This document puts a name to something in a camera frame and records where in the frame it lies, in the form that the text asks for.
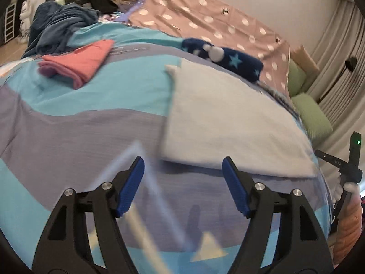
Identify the grey long sleeve shirt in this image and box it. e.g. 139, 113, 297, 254
161, 59, 317, 178

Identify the orange sleeved right forearm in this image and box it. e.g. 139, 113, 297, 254
333, 194, 363, 265

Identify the white gloved right hand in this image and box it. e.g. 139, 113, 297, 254
332, 176, 360, 204

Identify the near green pillow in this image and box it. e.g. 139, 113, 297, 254
291, 93, 333, 145

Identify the green pillow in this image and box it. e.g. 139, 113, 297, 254
288, 59, 306, 97
291, 93, 333, 145

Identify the beige curtain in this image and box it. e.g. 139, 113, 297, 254
307, 0, 364, 158

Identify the black floor lamp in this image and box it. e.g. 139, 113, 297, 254
317, 56, 357, 104

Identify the far green pillow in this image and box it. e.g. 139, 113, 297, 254
288, 59, 306, 97

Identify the blue patterned bed cover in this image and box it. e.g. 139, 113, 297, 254
1, 24, 332, 273

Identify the tan pillow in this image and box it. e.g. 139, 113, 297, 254
291, 45, 320, 92

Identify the navy star plush garment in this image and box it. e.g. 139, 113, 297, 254
182, 38, 263, 83

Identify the folded pink garment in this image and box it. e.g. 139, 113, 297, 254
38, 40, 115, 89

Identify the dark blue fleece blanket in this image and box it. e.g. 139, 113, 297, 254
22, 1, 99, 58

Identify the white plush toy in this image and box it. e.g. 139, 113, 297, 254
18, 1, 31, 44

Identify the white shelf rack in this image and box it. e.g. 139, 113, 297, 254
2, 0, 17, 44

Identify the pink polka dot sheet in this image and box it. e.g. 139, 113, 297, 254
129, 0, 290, 97

